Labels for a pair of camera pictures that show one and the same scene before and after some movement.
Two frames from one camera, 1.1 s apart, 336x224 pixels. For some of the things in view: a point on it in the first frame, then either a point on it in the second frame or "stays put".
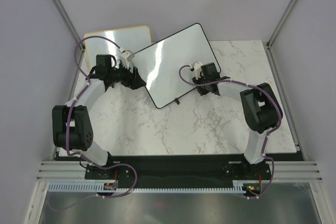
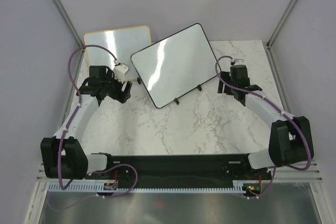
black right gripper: [195, 81] -> [225, 75]
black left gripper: [132, 77] -> [122, 91]
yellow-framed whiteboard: [134, 39] stays put
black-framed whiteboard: [165, 67] stays put
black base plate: [184, 169] stays put
